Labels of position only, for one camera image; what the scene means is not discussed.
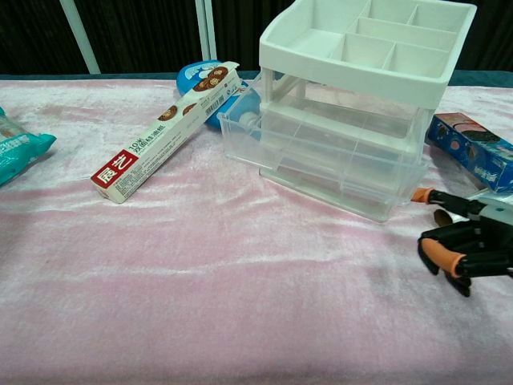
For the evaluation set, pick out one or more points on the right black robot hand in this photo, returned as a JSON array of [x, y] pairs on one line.
[[477, 248]]

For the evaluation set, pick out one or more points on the clear plastic drawer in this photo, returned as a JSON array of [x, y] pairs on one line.
[[360, 204], [405, 146], [320, 152]]

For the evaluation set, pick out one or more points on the blue cookie box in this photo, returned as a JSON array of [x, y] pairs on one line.
[[469, 148]]

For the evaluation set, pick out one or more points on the pink velvet table cloth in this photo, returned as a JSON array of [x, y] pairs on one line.
[[200, 272]]

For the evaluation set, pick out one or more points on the blue refill pouch white cap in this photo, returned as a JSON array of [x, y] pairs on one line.
[[200, 76]]

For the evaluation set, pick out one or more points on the long white baking paper box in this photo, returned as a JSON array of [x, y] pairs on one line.
[[168, 124]]

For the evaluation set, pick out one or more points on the dark teal under cloth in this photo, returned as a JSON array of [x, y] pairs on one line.
[[120, 76]]

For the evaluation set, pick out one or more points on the black curtain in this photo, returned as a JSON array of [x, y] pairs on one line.
[[144, 32]]

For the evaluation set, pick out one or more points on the teal snack bag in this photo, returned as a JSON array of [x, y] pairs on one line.
[[18, 150]]

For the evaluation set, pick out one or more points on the white plastic drawer organizer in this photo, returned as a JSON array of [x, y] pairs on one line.
[[360, 52]]

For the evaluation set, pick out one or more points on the upright white frame pole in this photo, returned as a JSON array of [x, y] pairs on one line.
[[206, 28]]

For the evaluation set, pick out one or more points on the slanted white frame pole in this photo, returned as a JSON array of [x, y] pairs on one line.
[[80, 36]]

